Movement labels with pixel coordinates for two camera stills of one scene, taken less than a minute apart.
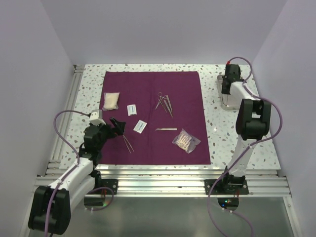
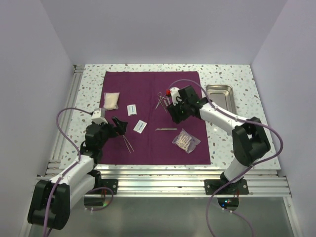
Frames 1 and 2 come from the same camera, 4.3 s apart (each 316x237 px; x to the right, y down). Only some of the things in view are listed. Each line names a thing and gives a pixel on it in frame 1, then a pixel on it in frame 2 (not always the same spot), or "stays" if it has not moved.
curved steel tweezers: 167,129 stays
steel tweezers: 124,138 stays
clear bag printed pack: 186,141 stays
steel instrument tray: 231,101 -> 222,96
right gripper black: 223,90 -> 173,109
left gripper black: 119,125 stays
